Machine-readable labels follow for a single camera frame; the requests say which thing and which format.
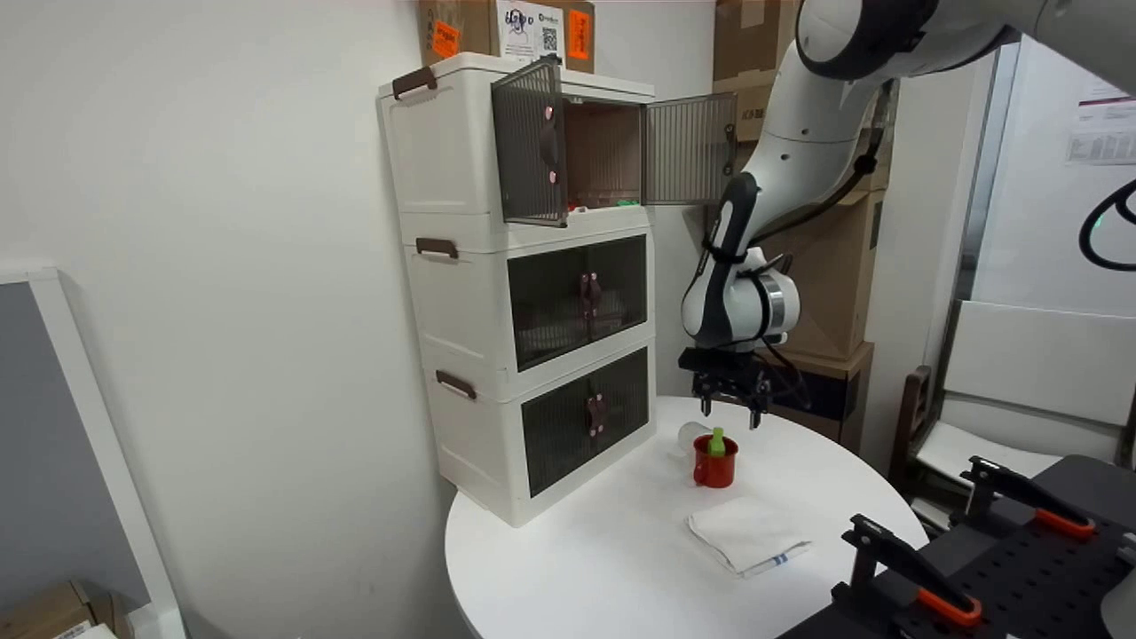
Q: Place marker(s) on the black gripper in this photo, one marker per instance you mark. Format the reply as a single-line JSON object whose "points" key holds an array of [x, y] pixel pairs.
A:
{"points": [[728, 366]]}

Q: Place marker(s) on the orange cup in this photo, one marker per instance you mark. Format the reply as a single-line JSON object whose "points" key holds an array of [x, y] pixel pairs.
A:
{"points": [[716, 471]]}

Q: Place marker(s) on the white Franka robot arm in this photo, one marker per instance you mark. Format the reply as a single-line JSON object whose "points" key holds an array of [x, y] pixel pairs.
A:
{"points": [[819, 127]]}

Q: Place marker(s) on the clear plastic cup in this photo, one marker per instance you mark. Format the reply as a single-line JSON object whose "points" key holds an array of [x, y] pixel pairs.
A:
{"points": [[686, 441]]}

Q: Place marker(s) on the small green toy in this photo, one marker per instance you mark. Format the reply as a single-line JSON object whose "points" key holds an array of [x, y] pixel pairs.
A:
{"points": [[716, 441]]}

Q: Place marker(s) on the white folded cloth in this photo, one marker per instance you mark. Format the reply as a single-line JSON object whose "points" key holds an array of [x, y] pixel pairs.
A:
{"points": [[747, 533]]}

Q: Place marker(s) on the white three-tier cabinet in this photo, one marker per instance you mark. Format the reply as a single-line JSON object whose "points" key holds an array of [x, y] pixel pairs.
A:
{"points": [[457, 357]]}

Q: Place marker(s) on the white leaning panel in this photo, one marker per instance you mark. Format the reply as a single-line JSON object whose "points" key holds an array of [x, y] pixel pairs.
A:
{"points": [[1041, 358]]}

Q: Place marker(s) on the orange black clamp tool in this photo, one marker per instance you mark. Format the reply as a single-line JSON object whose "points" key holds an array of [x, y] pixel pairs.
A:
{"points": [[1041, 588]]}

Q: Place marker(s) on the cardboard box with orange stickers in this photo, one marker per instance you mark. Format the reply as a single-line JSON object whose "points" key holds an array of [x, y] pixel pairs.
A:
{"points": [[475, 25]]}

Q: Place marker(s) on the paper poster with red header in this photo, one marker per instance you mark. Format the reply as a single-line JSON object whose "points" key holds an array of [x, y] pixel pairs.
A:
{"points": [[1107, 127]]}

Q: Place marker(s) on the flat open cardboard box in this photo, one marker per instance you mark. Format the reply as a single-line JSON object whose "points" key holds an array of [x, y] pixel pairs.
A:
{"points": [[55, 607]]}

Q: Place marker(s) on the dark vertical door frame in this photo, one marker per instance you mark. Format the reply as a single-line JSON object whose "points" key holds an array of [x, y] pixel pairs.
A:
{"points": [[979, 201]]}

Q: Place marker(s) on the grey partition with white frame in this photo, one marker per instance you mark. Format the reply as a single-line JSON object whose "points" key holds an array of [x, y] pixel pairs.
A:
{"points": [[46, 447]]}

